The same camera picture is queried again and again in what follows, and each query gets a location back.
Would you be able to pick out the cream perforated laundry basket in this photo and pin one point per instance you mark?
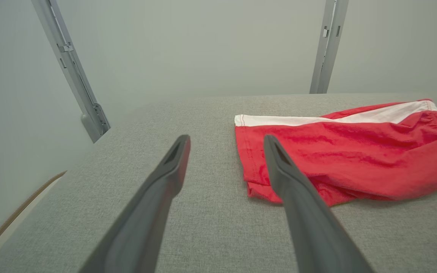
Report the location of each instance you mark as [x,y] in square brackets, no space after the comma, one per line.
[17,214]

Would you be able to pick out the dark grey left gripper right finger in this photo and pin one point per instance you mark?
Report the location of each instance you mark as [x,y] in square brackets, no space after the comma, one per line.
[309,227]

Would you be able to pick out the grey metal double post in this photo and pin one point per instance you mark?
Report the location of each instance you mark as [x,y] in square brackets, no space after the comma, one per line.
[328,45]

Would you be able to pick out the grey metal frame with wheel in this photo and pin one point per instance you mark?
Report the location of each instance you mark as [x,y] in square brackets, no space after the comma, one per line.
[72,72]

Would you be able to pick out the red shorts with white panels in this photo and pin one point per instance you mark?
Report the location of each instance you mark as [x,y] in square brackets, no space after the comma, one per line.
[374,155]

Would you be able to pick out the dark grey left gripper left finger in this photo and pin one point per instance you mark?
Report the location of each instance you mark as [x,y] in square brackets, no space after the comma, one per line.
[146,220]

